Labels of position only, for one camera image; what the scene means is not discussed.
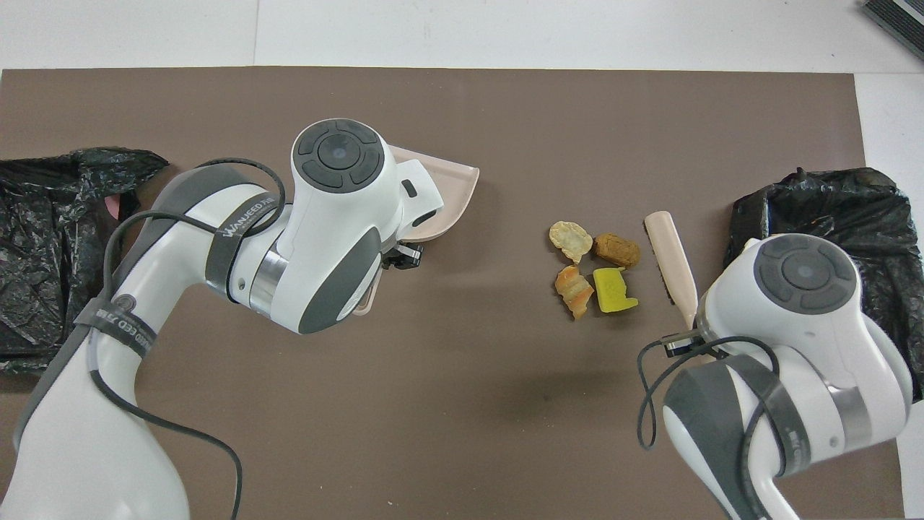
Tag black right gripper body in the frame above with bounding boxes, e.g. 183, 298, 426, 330
662, 329, 712, 359

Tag beige plastic dustpan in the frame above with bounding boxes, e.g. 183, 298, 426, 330
354, 144, 481, 316

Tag notched yellow sponge piece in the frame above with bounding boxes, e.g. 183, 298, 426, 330
593, 266, 640, 315

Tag beige brush black bristles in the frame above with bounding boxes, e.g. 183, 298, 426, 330
644, 210, 699, 330

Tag brown bread roll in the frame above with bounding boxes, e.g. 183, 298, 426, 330
593, 233, 641, 269

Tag orange striped croissant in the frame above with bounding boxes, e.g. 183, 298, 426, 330
554, 264, 595, 321

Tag pale bread chunk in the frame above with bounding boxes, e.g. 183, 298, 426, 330
549, 220, 594, 264

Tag bin with black bag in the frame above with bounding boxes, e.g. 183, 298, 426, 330
724, 167, 924, 402

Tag pink bin crumpled black bag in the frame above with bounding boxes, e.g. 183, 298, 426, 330
0, 147, 170, 376

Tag brown table mat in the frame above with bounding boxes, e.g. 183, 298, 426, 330
0, 66, 905, 520

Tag grey ribbed object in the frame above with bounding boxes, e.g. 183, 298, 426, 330
861, 0, 924, 62

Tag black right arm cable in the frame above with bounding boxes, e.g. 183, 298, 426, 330
636, 335, 785, 520

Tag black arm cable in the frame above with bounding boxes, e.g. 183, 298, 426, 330
636, 335, 785, 520
90, 157, 289, 520

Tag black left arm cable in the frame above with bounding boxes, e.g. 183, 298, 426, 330
90, 157, 289, 520

